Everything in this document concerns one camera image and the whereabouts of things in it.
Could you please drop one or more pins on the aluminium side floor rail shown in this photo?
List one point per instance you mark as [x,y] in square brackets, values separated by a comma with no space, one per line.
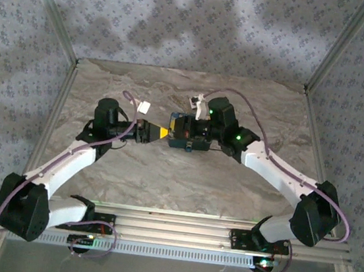
[49,119]
[317,142]

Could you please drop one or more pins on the aluminium base extrusion rail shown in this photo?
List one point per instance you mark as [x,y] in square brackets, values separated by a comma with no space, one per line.
[174,226]

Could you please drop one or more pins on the starry night printed box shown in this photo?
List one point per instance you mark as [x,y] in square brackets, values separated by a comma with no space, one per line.
[174,141]

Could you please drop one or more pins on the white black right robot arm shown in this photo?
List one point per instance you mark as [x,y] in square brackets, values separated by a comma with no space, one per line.
[277,174]

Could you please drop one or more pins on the small dark puzzle piece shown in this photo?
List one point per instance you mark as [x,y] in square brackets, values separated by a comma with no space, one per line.
[188,149]

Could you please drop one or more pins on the small board with green light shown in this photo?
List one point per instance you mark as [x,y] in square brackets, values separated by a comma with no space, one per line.
[81,239]
[266,263]

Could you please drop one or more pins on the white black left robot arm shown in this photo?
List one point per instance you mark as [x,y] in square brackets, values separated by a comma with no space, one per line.
[68,165]

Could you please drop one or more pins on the aluminium corner post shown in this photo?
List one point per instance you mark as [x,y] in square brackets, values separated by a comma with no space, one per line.
[340,46]
[51,10]

